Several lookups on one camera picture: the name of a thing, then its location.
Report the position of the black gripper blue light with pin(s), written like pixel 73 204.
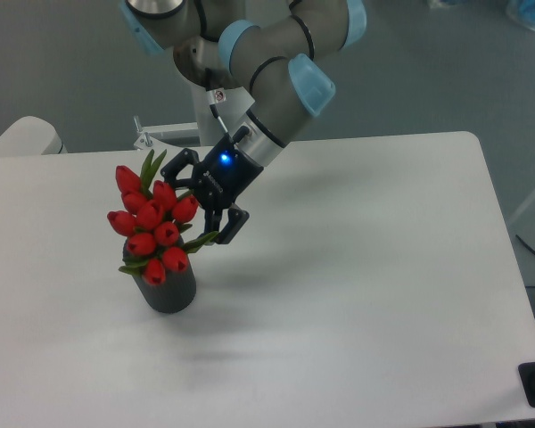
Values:
pixel 216 181

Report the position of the red tulip bouquet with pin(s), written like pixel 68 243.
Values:
pixel 152 221

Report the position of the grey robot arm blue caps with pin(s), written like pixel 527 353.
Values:
pixel 275 65

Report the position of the dark grey ribbed vase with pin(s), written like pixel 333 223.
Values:
pixel 175 293

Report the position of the white chair back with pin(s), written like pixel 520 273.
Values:
pixel 30 136

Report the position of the white metal base frame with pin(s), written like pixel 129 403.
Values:
pixel 180 135

